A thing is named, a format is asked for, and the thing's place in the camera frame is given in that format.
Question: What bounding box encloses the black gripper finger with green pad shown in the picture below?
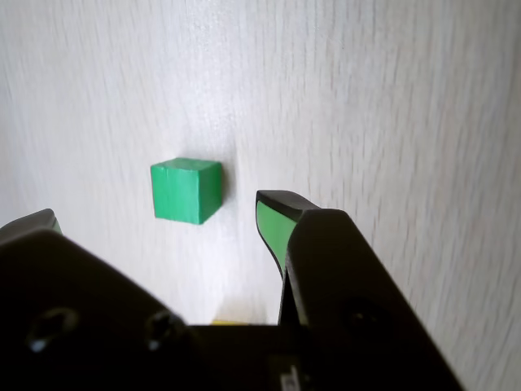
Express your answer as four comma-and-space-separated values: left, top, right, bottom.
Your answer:
255, 189, 466, 391
0, 208, 64, 245

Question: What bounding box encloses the green wooden cube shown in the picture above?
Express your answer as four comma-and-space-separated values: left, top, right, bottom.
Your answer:
150, 156, 224, 225

